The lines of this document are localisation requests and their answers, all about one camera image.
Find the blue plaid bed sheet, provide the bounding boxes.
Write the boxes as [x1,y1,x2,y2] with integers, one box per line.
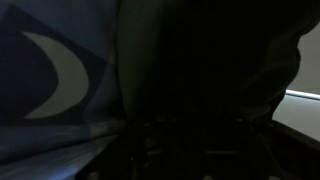
[0,0,124,180]

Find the black trousers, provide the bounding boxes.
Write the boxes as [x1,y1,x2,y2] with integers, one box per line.
[116,0,320,120]

